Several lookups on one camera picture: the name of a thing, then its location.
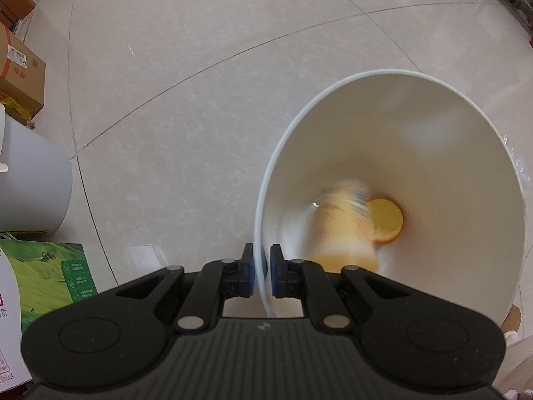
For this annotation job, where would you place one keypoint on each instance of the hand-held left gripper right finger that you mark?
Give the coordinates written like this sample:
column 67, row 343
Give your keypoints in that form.
column 275, row 273

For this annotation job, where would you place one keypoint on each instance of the white plastic bucket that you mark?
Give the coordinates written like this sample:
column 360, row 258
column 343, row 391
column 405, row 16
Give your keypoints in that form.
column 33, row 175

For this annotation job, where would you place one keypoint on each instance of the white plastic bin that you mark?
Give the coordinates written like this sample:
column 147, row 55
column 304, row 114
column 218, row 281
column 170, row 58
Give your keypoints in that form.
column 416, row 133

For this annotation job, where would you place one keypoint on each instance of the green printed carton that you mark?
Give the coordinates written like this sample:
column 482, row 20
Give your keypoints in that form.
column 46, row 275

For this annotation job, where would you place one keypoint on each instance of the white pink-printed carton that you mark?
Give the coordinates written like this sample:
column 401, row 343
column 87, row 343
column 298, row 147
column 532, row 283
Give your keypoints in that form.
column 8, row 325

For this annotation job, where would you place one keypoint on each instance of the yellow plastic bag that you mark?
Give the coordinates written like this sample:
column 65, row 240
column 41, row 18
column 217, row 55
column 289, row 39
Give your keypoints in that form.
column 14, row 108

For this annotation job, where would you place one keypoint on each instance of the brown cardboard box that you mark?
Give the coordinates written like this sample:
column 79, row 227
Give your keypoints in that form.
column 25, row 81

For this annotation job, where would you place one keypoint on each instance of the clear red-printed wrapper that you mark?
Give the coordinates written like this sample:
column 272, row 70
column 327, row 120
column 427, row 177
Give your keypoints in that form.
column 341, row 233

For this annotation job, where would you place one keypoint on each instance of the orange round lid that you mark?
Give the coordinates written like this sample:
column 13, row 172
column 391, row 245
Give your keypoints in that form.
column 385, row 218

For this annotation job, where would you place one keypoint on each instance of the person's leg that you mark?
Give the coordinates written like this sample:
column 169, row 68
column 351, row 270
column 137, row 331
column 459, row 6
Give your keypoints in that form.
column 518, row 362

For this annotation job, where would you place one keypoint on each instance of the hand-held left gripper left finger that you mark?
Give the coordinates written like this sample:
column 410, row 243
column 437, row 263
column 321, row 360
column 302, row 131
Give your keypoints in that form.
column 249, row 273

